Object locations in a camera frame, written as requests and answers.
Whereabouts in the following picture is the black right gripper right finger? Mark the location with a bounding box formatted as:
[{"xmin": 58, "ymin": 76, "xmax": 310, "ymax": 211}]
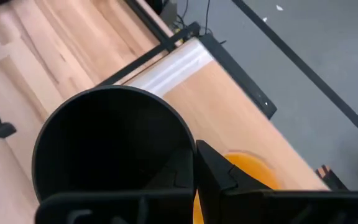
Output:
[{"xmin": 196, "ymin": 139, "xmax": 275, "ymax": 224}]

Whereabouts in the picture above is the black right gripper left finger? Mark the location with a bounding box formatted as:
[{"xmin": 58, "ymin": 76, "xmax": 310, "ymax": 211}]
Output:
[{"xmin": 143, "ymin": 147, "xmax": 196, "ymax": 191}]

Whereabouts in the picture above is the yellow-orange mug white handle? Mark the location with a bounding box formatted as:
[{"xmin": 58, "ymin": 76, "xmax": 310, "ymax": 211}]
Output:
[{"xmin": 193, "ymin": 151, "xmax": 282, "ymax": 224}]

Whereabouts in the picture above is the tall black cup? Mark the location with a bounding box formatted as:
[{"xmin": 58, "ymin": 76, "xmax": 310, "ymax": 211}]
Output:
[{"xmin": 31, "ymin": 84, "xmax": 197, "ymax": 203}]

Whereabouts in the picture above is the wooden shelf black frame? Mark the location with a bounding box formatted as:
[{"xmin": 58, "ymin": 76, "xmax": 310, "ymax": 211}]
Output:
[{"xmin": 98, "ymin": 22, "xmax": 331, "ymax": 191}]

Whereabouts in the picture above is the black metal table frame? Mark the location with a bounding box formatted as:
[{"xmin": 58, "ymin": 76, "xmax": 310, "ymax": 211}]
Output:
[{"xmin": 124, "ymin": 0, "xmax": 278, "ymax": 121}]

